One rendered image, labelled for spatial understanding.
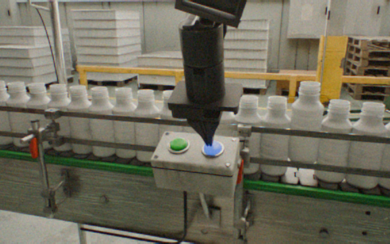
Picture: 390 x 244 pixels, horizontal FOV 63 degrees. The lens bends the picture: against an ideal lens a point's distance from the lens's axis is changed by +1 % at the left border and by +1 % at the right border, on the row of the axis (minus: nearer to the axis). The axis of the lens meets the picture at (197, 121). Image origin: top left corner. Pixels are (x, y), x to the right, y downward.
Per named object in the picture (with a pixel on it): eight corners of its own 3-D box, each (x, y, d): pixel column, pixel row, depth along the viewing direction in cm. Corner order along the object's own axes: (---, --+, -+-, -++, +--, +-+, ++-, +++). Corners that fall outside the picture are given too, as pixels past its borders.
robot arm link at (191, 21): (171, 23, 38) (219, 22, 37) (184, 5, 43) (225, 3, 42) (179, 74, 42) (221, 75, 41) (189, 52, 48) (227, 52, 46)
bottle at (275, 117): (253, 168, 72) (256, 96, 67) (275, 163, 74) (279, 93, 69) (270, 179, 66) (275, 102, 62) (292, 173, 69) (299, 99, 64)
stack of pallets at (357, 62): (340, 86, 671) (347, 35, 641) (398, 89, 644) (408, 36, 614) (351, 99, 555) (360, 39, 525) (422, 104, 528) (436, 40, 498)
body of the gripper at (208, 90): (180, 90, 51) (174, 47, 47) (243, 93, 49) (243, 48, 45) (168, 113, 46) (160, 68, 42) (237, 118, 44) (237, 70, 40)
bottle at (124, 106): (142, 150, 82) (138, 87, 77) (138, 159, 76) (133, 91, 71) (118, 150, 82) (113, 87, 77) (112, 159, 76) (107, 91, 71)
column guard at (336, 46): (336, 106, 518) (346, 34, 485) (339, 111, 486) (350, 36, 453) (310, 104, 527) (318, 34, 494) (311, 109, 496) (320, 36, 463)
